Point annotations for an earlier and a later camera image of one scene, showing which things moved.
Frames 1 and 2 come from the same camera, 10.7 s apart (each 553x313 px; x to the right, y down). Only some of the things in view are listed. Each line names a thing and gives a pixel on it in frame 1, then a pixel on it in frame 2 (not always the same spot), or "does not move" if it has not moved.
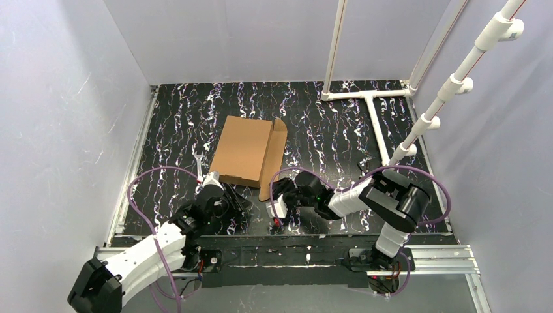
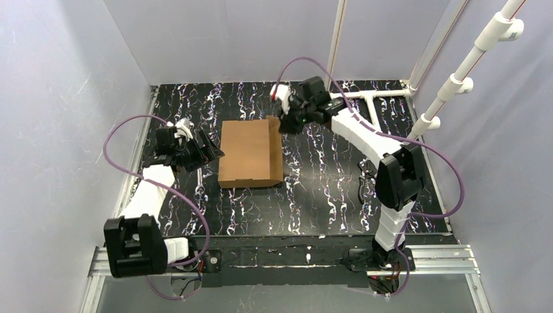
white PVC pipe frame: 410,87 does not move
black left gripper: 231,200 to 200,147
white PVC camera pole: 501,27 does not move
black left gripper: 417,259 does not move
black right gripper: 287,195 to 289,119
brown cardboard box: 250,152 does not move
